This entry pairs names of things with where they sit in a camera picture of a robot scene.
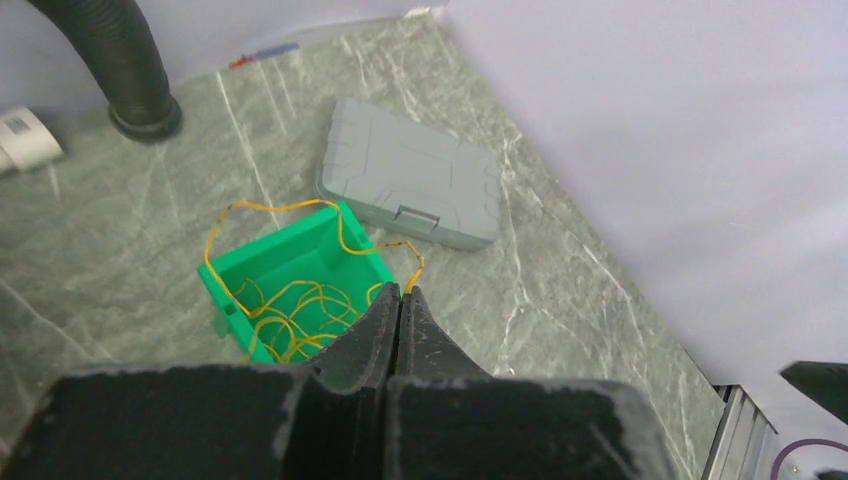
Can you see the grey plastic case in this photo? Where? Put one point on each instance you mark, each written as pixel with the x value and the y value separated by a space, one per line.
pixel 410 178

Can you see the white pipe fitting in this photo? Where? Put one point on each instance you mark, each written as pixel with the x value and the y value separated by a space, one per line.
pixel 26 143

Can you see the green plastic bin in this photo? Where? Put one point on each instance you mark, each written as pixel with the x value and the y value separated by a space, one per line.
pixel 287 295

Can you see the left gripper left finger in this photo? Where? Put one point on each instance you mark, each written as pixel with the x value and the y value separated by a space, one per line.
pixel 342 408

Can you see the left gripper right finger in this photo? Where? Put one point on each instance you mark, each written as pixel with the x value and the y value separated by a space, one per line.
pixel 427 356

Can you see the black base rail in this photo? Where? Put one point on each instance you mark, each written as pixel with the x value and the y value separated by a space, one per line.
pixel 745 443

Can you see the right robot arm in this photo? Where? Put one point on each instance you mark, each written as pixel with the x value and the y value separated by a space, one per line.
pixel 825 383

